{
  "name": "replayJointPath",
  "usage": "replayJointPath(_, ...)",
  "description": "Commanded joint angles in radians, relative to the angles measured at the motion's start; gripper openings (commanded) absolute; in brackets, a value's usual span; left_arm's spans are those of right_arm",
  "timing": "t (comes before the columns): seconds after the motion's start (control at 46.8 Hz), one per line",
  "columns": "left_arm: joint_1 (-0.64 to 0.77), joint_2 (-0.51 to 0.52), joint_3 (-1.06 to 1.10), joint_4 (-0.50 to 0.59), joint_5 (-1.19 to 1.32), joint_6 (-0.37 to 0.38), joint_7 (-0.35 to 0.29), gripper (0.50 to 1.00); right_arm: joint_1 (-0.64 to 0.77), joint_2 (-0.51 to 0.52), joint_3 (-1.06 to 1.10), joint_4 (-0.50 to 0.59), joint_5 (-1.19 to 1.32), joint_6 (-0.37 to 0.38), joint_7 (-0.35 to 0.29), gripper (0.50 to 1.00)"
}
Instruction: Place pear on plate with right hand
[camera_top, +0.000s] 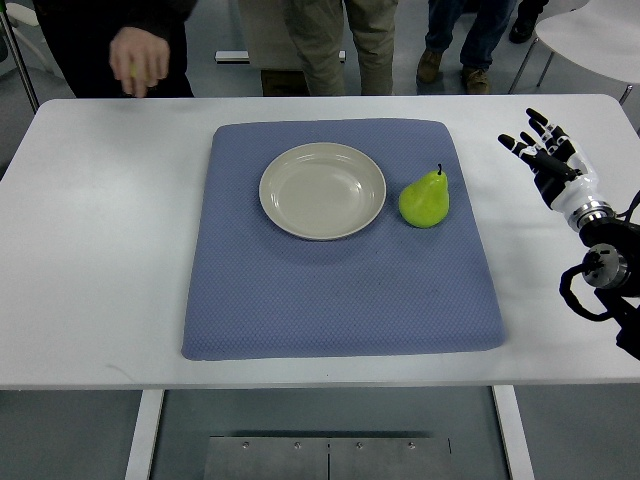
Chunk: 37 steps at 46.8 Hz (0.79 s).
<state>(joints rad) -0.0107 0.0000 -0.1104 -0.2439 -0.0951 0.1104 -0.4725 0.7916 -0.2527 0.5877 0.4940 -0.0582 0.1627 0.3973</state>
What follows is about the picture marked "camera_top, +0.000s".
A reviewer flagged blue quilted mat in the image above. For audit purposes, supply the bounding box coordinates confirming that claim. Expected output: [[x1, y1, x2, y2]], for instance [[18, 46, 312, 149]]
[[182, 119, 505, 361]]

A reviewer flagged person in khaki trousers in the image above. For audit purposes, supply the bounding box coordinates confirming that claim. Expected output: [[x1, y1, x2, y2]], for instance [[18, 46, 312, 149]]
[[282, 0, 400, 97]]

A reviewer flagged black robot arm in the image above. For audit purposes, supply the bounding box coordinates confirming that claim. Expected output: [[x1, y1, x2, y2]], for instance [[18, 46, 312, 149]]
[[559, 196, 639, 358]]

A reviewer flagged bystander bare hand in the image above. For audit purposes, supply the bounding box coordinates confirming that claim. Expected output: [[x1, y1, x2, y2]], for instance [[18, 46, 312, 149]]
[[109, 27, 170, 98]]

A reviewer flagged person in black clothes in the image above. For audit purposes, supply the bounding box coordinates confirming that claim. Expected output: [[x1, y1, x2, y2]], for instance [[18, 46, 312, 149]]
[[33, 1, 197, 98]]

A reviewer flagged person in blue jeans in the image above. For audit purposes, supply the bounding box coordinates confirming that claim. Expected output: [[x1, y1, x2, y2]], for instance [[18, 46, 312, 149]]
[[416, 0, 516, 95]]

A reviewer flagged beige round plate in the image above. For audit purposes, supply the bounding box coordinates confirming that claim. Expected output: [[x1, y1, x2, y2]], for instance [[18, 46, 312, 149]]
[[259, 142, 387, 241]]

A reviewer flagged brown cardboard box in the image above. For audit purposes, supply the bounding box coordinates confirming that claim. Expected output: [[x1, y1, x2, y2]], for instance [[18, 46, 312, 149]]
[[261, 70, 309, 97]]

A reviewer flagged white right table leg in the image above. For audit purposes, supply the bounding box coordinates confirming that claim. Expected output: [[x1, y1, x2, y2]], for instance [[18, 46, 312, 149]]
[[491, 385, 535, 480]]

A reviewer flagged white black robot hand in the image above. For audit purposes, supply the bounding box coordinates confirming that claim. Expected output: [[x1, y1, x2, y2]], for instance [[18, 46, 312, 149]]
[[498, 108, 615, 232]]

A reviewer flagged white left table leg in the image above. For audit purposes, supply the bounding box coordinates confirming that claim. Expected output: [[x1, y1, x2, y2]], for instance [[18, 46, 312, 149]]
[[124, 389, 165, 480]]

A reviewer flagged white table leg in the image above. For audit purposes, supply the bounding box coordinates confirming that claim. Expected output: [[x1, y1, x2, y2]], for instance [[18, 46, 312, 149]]
[[124, 389, 165, 480], [491, 385, 535, 480]]

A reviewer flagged green pear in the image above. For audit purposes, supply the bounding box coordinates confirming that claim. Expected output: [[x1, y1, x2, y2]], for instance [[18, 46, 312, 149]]
[[398, 164, 450, 228]]

